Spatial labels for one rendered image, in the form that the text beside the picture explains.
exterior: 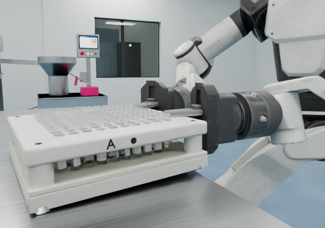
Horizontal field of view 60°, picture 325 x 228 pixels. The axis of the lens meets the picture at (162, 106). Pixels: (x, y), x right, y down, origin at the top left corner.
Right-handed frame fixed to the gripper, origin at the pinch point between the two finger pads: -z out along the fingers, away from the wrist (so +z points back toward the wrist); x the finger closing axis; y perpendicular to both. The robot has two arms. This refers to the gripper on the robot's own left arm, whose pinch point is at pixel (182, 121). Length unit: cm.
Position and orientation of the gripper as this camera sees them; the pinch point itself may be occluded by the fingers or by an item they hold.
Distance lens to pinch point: 47.1
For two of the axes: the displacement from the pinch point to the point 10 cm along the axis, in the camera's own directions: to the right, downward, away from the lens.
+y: -4.2, -1.1, 9.0
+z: 9.1, -0.6, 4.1
